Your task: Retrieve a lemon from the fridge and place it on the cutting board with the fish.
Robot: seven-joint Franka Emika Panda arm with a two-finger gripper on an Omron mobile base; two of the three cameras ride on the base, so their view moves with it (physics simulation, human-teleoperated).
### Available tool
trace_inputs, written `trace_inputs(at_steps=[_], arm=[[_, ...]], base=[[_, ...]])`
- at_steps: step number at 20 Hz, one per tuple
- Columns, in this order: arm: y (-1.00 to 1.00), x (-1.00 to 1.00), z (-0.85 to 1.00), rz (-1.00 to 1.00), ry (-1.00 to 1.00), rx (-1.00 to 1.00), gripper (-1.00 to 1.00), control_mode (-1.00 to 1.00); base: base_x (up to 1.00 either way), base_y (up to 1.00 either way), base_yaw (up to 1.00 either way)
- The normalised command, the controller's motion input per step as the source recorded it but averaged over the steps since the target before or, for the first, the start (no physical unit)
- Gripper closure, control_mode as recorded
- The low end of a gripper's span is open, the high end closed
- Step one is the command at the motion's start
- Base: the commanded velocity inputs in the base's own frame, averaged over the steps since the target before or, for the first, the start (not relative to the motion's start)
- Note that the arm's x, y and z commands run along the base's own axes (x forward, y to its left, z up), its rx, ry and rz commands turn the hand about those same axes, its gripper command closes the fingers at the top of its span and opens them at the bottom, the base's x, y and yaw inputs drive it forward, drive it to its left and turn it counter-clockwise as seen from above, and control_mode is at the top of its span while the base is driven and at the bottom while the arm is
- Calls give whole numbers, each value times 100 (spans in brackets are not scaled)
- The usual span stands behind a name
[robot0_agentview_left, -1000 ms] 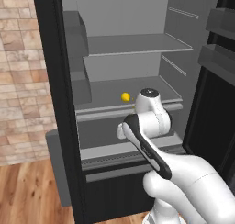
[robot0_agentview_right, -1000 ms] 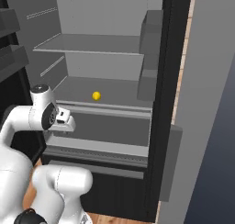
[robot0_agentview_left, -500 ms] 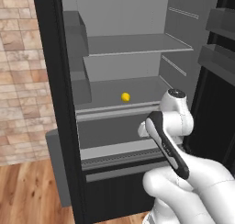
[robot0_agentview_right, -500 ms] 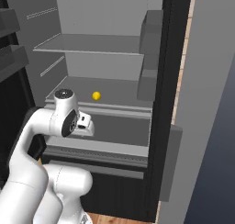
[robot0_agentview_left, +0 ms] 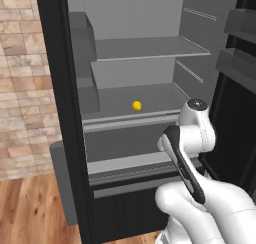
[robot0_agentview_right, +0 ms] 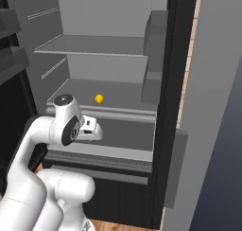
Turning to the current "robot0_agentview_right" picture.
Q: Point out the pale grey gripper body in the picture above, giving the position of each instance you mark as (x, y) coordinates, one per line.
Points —
(94, 136)

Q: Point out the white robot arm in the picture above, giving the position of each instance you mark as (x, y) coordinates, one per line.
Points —
(28, 165)

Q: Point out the grey fridge drawer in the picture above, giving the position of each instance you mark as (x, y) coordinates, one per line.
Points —
(126, 137)

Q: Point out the yellow lemon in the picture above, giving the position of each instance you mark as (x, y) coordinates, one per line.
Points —
(99, 98)

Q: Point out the grey fridge shelf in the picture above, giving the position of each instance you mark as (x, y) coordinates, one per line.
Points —
(94, 45)
(126, 94)

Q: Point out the black fridge door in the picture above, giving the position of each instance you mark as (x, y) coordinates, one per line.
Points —
(12, 105)

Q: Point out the black fridge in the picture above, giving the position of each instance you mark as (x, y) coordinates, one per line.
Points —
(173, 83)

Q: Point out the grey fridge door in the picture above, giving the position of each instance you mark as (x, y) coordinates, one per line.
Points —
(214, 67)

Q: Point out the grey door bin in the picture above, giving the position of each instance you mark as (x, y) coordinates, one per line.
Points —
(156, 32)
(12, 64)
(8, 21)
(176, 168)
(152, 88)

